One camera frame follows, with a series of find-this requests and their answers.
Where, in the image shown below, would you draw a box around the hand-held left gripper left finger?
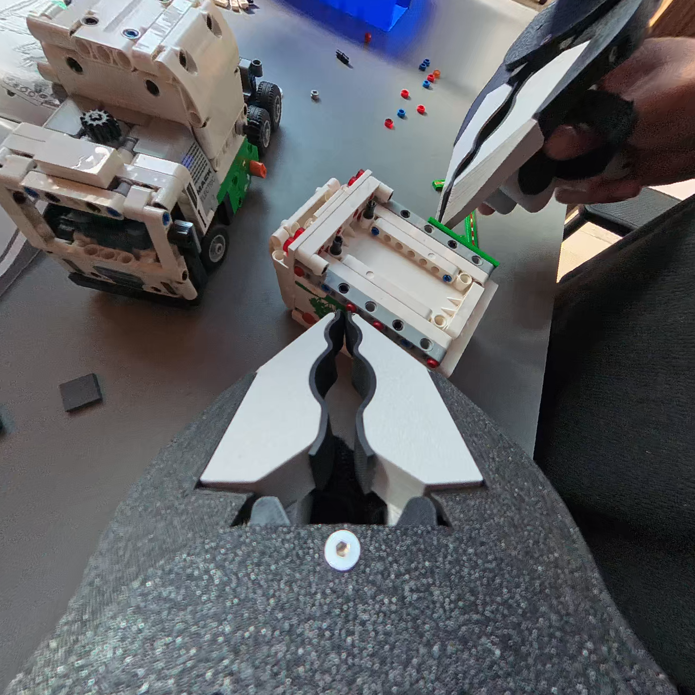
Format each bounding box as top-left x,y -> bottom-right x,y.
198,311 -> 346,525

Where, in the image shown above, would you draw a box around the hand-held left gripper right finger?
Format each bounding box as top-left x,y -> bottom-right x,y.
344,312 -> 485,526

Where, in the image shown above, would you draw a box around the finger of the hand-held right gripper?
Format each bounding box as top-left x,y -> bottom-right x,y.
441,39 -> 591,192
438,117 -> 546,230

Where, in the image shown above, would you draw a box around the white lego container body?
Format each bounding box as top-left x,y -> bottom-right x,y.
270,169 -> 500,378

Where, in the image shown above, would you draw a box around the scattered red blue lego pins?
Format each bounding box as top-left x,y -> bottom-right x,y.
363,33 -> 442,129

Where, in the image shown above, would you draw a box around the white green lego truck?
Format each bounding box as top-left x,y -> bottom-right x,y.
0,0 -> 283,307

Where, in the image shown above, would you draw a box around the lego instruction booklet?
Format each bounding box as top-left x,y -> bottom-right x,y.
0,0 -> 74,296

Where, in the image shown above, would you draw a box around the person's right hand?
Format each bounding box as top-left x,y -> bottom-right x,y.
543,37 -> 695,206

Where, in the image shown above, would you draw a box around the black chair armrest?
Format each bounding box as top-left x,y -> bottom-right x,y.
564,186 -> 683,240

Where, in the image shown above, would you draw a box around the dark grey square tile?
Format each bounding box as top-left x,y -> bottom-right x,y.
59,373 -> 104,412

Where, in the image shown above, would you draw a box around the blue storage bin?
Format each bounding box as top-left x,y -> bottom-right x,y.
282,0 -> 409,32

